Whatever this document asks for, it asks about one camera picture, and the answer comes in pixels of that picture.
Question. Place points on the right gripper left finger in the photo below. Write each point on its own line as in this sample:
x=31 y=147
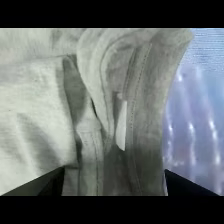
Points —
x=43 y=185

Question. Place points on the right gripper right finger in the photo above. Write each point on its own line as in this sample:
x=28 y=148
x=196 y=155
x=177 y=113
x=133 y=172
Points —
x=183 y=185

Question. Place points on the white T-shirt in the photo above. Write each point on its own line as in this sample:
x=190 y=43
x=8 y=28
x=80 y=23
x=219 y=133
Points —
x=83 y=100

